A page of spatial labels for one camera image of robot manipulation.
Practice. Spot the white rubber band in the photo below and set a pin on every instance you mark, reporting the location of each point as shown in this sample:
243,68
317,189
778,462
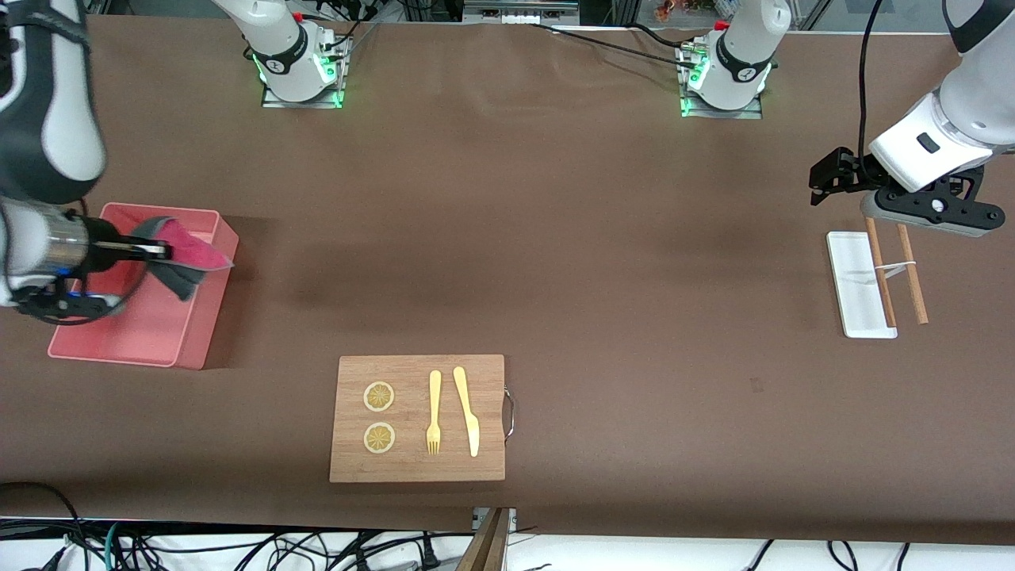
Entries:
900,265

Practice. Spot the pink plastic bin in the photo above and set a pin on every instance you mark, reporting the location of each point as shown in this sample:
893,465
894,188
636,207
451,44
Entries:
174,333

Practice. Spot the small metal bracket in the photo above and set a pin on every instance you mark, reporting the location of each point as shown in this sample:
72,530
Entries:
512,517

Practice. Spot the white rectangular tray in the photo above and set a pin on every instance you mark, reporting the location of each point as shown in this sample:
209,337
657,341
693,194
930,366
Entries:
852,285

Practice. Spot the lemon slice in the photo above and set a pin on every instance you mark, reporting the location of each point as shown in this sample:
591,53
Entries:
379,438
379,396

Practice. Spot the grey and pink cloth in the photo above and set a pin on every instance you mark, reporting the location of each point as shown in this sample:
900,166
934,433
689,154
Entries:
194,254

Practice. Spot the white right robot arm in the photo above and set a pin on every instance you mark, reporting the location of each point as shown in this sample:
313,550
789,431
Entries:
47,119

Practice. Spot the yellow plastic knife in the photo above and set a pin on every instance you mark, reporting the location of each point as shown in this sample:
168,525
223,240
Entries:
468,412

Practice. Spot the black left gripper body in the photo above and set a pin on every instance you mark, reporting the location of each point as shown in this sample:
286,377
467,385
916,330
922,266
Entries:
855,170

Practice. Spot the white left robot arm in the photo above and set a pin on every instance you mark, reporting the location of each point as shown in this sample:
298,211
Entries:
745,55

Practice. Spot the yellow plastic fork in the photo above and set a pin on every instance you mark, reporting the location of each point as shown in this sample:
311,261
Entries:
434,396

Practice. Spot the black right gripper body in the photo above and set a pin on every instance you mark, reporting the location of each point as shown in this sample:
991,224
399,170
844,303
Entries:
101,233

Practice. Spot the wooden cutting board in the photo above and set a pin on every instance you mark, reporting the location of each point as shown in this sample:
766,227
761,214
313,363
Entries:
412,468

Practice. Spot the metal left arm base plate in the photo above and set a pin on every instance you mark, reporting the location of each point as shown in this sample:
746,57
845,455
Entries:
721,114

